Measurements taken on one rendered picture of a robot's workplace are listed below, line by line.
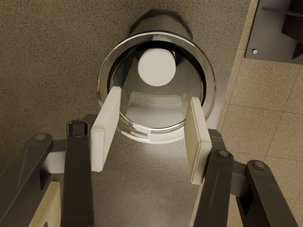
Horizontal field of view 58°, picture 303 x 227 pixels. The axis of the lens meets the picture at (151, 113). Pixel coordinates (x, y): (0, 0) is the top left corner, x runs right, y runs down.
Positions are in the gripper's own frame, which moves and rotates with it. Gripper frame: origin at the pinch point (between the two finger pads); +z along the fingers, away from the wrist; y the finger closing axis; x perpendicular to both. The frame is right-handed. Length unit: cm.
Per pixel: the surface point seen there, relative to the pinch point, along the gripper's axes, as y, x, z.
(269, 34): 53, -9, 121
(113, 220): -5, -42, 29
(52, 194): -17.7, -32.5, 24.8
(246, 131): 58, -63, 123
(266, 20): 50, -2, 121
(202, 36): 6.7, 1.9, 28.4
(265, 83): 59, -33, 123
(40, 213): -17.9, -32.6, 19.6
